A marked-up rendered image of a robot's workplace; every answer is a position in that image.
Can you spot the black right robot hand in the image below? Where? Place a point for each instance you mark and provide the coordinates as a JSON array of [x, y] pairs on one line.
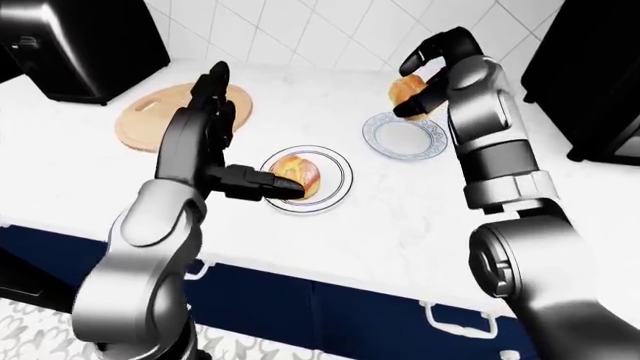
[[465, 71]]

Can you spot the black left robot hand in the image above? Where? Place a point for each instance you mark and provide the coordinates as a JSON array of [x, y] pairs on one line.
[[216, 123]]

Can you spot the golden bread roll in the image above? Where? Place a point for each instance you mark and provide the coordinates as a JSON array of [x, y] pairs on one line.
[[406, 89], [300, 174]]

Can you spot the round wooden cutting board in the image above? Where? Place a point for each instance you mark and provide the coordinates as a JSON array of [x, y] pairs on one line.
[[150, 112]]

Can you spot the white plate with blue pattern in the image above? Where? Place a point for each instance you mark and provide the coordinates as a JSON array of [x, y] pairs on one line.
[[405, 138]]

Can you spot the white plate with black rim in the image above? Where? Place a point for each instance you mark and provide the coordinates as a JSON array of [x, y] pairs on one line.
[[332, 180]]

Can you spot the black toaster oven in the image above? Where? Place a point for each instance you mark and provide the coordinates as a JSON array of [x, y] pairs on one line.
[[595, 78]]

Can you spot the black coffee machine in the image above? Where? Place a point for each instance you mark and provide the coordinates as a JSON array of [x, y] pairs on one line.
[[75, 48]]

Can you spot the dark blue cabinet front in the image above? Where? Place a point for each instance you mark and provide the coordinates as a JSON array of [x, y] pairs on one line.
[[310, 311]]

